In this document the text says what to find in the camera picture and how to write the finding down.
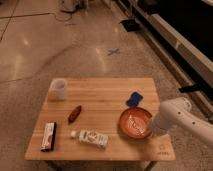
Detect orange ceramic bowl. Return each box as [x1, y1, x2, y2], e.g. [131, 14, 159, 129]
[119, 107, 152, 139]

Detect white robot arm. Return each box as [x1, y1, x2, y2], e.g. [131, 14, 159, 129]
[149, 97, 213, 148]

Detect blue sponge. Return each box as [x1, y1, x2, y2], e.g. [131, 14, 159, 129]
[126, 92, 143, 107]

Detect wooden folding table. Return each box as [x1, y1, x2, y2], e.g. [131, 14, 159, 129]
[25, 78, 175, 161]

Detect translucent white plastic cup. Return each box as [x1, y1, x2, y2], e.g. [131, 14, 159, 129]
[48, 79, 67, 101]

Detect white plastic bottle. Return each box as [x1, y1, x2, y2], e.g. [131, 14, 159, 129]
[70, 130, 109, 148]

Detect black floor plate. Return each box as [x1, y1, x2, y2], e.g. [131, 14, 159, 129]
[121, 19, 140, 32]

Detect white machine base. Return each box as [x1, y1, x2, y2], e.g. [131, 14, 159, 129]
[59, 0, 88, 13]

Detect long white rail frame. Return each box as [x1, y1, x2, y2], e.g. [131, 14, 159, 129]
[113, 0, 213, 111]

